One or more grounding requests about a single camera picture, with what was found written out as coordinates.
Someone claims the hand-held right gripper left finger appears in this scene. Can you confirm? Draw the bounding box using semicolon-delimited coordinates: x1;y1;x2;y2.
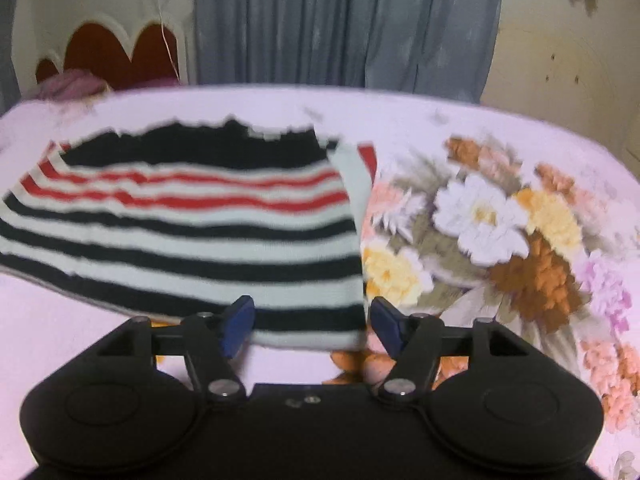
97;295;256;404

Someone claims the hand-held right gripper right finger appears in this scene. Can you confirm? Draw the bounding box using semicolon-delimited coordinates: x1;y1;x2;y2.
369;296;542;405

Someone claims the wide blue-grey curtain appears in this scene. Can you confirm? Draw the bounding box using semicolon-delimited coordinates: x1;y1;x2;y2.
192;0;507;107

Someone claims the pink floral bedsheet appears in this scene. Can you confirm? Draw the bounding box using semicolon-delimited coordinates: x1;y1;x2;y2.
0;84;640;480

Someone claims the narrow blue-grey curtain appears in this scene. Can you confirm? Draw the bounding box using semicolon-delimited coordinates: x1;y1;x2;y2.
0;0;23;113

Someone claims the striped knit sweater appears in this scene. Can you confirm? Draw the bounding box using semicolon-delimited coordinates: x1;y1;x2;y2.
0;115;379;352

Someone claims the white hanging cable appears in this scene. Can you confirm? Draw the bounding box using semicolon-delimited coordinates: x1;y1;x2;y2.
149;0;182;81

